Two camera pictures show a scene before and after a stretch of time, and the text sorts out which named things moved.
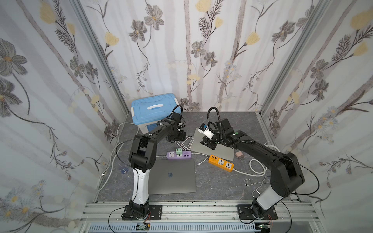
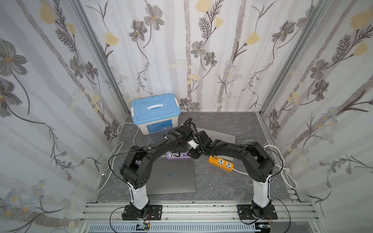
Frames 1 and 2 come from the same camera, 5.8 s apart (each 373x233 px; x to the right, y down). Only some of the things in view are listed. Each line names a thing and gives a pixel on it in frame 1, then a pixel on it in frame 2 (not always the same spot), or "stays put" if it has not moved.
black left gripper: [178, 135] → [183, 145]
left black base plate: [155, 213] stays put
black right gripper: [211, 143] → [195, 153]
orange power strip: [224, 164] stays put
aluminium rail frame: [200, 217] stays put
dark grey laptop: [172, 176] stays put
